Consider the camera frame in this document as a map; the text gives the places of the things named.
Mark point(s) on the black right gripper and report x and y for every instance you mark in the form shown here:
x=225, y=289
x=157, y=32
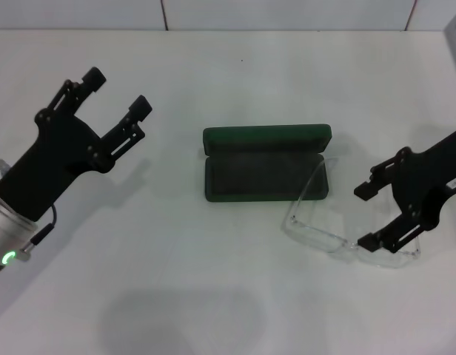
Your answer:
x=420, y=185

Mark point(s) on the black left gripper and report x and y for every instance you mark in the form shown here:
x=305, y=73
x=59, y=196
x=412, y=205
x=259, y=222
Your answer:
x=54, y=155

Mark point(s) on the clear transparent glasses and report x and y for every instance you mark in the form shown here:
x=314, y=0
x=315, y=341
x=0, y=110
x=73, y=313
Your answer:
x=309, y=231

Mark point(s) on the dark green glasses case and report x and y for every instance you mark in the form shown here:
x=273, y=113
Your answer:
x=265, y=181

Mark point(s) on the small silver left wrist stub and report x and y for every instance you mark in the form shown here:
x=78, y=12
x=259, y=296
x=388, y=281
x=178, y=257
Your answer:
x=2, y=167

